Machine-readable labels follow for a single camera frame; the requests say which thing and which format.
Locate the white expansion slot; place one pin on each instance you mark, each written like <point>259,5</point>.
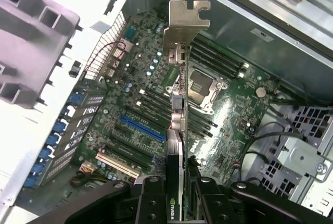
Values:
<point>117,165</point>

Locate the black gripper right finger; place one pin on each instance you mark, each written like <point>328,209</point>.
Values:
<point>210,203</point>

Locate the blue expansion slot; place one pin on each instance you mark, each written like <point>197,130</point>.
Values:
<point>140,127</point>

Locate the green motherboard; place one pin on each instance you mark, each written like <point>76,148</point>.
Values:
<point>234,135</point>

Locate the round coin cell battery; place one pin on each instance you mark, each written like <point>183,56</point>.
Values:
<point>261,91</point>

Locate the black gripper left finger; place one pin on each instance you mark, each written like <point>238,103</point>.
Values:
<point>151,203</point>

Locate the CPU socket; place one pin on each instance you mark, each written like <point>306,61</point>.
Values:
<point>200,86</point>

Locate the metal disk bay cage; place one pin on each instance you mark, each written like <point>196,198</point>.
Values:
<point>299,156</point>

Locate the finned silver heatsink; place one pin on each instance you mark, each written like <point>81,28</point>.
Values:
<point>121,50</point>

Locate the open grey PC case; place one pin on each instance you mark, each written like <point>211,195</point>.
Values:
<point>286,60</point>

